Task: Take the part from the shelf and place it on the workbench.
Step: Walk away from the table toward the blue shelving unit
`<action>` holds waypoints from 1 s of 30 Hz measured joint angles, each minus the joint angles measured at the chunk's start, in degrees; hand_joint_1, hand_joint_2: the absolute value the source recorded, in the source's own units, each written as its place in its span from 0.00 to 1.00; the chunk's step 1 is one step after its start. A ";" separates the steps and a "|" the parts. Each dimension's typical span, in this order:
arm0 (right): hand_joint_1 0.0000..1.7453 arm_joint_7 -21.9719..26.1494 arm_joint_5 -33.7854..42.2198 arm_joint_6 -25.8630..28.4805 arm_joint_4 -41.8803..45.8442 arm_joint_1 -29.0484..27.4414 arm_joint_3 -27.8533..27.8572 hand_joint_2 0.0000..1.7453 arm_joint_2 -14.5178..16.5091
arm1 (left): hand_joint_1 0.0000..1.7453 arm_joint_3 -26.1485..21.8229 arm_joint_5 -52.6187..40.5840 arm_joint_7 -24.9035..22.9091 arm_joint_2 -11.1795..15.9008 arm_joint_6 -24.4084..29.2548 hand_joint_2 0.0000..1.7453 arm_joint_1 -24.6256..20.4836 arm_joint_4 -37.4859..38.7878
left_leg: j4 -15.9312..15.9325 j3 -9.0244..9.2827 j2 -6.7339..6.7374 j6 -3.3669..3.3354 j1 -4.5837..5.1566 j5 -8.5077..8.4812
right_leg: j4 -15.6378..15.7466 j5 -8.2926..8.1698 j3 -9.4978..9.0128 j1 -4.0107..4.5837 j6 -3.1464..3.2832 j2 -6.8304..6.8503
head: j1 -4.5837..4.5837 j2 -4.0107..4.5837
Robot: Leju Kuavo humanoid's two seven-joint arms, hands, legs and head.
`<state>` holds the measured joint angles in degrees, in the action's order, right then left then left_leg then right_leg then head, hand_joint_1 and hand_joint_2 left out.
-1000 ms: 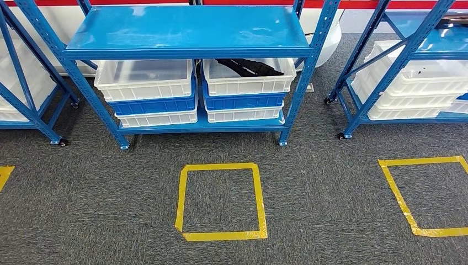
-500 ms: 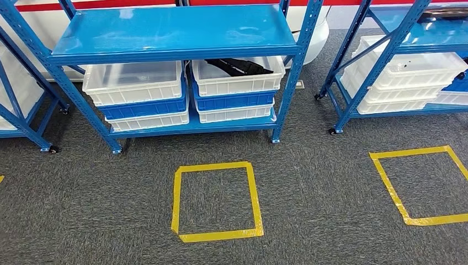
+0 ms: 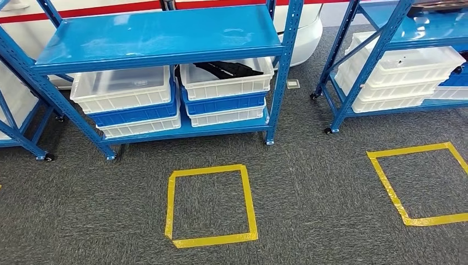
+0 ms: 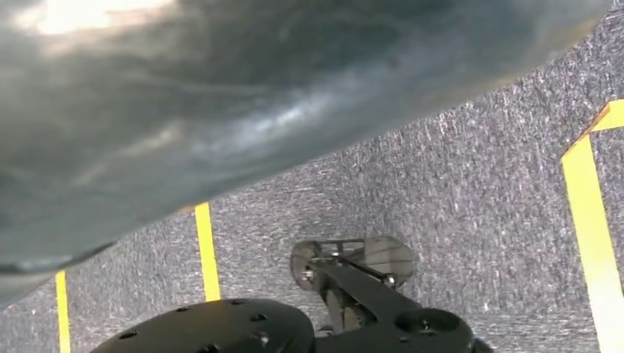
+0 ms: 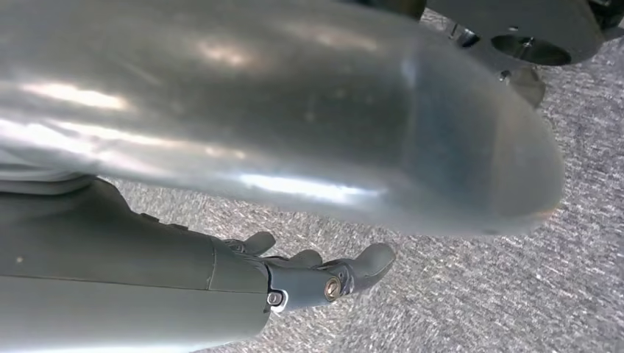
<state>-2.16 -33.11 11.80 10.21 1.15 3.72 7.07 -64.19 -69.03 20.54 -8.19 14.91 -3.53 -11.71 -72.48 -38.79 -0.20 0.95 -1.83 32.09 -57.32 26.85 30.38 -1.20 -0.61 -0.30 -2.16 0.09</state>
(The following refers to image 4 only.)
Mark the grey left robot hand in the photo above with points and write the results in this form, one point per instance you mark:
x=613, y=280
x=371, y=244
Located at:
x=244, y=97

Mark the yellow floor tape square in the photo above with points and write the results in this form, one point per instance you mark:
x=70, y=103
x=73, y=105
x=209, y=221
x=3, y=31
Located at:
x=590, y=219
x=208, y=253

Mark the black robot foot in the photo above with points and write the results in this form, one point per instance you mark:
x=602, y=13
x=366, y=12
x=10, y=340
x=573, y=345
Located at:
x=380, y=258

